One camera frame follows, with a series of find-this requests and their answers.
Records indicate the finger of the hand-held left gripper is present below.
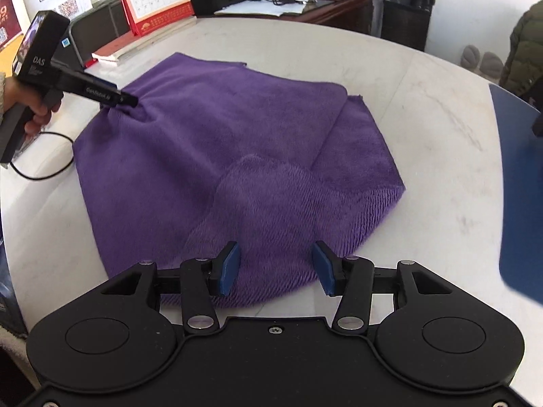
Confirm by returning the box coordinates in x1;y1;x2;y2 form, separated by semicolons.
55;63;138;108

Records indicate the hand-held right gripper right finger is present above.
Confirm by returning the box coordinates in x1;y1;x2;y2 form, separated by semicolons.
312;241;454;332

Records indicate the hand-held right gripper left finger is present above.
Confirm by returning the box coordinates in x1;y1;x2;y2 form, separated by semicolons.
100;241;242;332

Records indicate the purple towel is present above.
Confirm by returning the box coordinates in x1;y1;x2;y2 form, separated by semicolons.
72;52;406;309

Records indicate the person's left hand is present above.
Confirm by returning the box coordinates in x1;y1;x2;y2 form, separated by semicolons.
3;77;62;137

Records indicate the white paperback book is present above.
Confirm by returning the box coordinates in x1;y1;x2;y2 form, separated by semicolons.
95;19;198;67

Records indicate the white paper sheet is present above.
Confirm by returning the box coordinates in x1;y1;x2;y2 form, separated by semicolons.
214;0;307;16

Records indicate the blue table mat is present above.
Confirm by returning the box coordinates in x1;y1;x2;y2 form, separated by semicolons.
488;82;543;306

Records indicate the wooden desk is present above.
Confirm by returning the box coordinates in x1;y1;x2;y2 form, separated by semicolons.
214;0;385;37

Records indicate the grey plush slipper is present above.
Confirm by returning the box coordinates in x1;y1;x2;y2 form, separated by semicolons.
481;51;505;79
460;44;483;69

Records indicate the olive puffer jacket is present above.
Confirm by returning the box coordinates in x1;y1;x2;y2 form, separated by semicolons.
500;0;543;106

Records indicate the red wall poster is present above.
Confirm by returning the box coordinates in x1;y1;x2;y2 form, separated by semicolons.
0;0;23;43

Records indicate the black cable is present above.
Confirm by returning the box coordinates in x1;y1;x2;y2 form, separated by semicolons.
8;132;76;181

